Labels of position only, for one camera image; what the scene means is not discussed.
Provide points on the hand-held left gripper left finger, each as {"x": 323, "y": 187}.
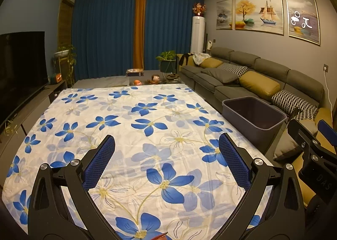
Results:
{"x": 98, "y": 163}

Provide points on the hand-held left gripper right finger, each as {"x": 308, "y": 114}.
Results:
{"x": 234, "y": 161}

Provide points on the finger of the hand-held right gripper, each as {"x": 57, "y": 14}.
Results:
{"x": 302, "y": 132}
{"x": 327, "y": 129}

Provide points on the grey plastic bin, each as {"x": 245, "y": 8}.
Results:
{"x": 252, "y": 113}

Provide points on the yellow cushion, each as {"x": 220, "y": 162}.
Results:
{"x": 326, "y": 116}
{"x": 210, "y": 63}
{"x": 259, "y": 83}

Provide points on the grey cushion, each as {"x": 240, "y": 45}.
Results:
{"x": 287, "y": 145}
{"x": 221, "y": 75}

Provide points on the black and white patterned cushion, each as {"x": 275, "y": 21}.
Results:
{"x": 292, "y": 100}
{"x": 234, "y": 68}

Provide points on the blue floral bed sheet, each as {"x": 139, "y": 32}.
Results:
{"x": 131, "y": 150}

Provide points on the grey sofa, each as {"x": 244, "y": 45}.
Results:
{"x": 263, "y": 63}

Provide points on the grey television cabinet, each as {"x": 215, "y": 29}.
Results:
{"x": 34, "y": 108}

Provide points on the orange radio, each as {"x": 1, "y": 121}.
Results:
{"x": 56, "y": 78}

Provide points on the dry straw bundle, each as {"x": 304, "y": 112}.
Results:
{"x": 10, "y": 127}

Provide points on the printed cardboard box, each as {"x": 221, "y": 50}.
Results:
{"x": 134, "y": 72}

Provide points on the doll head toy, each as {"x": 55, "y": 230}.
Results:
{"x": 154, "y": 79}

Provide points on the dark tea tray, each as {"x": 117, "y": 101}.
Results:
{"x": 173, "y": 77}

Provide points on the white cloth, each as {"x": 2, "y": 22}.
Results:
{"x": 201, "y": 58}

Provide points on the black garment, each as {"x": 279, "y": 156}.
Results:
{"x": 186, "y": 58}

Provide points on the framed painting with glare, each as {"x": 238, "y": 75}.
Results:
{"x": 302, "y": 18}

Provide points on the trailing potted plant on stand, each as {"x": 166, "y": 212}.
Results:
{"x": 63, "y": 54}

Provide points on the white handheld vacuum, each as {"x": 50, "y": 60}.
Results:
{"x": 209, "y": 46}

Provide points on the black television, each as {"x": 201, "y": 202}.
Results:
{"x": 21, "y": 71}

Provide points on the green plant in dark pot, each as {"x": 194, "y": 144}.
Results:
{"x": 165, "y": 58}

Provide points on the sailboat and tree painting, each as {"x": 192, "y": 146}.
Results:
{"x": 259, "y": 13}

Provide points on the blue curtain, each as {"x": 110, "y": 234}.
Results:
{"x": 105, "y": 34}
{"x": 171, "y": 29}

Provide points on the white standing air conditioner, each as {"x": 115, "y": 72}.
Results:
{"x": 198, "y": 34}

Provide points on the orange curtain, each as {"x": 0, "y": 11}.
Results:
{"x": 139, "y": 29}

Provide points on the small landscape painting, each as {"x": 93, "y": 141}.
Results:
{"x": 224, "y": 14}

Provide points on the brown wooden blind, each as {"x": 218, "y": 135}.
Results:
{"x": 65, "y": 21}

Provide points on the orange flower ornament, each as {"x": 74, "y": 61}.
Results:
{"x": 198, "y": 9}

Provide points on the wall outlet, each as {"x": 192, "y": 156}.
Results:
{"x": 326, "y": 68}

